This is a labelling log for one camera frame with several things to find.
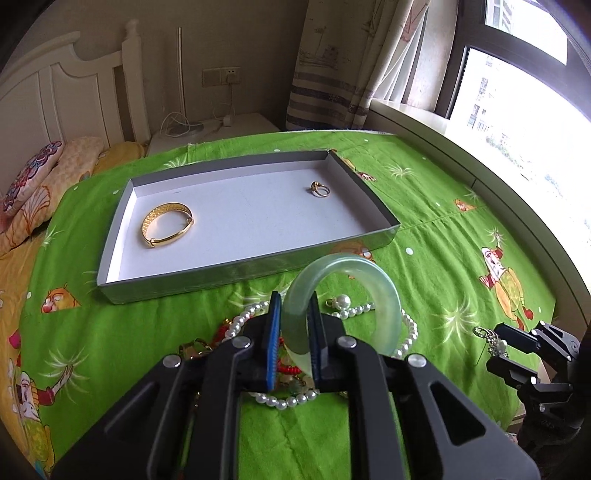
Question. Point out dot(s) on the white nightstand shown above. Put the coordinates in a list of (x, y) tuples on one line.
[(240, 124)]

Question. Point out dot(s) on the pale green jade bangle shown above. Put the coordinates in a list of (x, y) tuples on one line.
[(378, 286)]

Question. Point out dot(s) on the gold bangle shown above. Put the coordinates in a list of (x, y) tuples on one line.
[(171, 237)]

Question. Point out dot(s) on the grey cardboard box tray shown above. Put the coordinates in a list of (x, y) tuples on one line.
[(240, 217)]

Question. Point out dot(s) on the yellow cartoon bedsheet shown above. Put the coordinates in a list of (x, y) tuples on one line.
[(14, 360)]

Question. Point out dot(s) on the wall socket plate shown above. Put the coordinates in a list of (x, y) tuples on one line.
[(220, 76)]

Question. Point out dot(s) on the white windowsill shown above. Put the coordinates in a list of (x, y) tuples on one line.
[(429, 124)]

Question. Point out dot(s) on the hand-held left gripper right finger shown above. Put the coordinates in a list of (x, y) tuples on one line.
[(315, 337)]

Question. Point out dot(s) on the printed striped curtain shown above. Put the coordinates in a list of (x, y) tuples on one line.
[(332, 64)]

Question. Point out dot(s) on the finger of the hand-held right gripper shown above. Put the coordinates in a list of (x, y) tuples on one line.
[(510, 370), (517, 336)]

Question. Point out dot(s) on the gold brooch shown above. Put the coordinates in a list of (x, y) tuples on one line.
[(195, 347)]

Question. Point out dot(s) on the white wooden headboard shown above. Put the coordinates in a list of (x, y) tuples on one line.
[(69, 92)]

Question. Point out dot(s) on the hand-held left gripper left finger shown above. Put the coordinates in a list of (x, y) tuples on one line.
[(275, 332)]

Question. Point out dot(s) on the yellow pillow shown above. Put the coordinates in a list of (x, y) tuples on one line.
[(120, 154)]

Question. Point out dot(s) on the pearl pendant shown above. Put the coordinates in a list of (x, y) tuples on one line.
[(342, 302)]

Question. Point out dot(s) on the slim white lamp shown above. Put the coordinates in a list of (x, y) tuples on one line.
[(182, 74)]

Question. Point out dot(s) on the dark framed window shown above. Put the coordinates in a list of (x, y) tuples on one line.
[(521, 92)]

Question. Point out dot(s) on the embroidered floral pillow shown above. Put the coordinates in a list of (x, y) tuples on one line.
[(32, 175)]

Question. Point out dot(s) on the peach patterned pillow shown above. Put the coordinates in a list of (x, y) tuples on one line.
[(69, 166)]

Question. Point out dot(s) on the green cartoon bedsheet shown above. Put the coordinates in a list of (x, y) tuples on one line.
[(438, 258)]

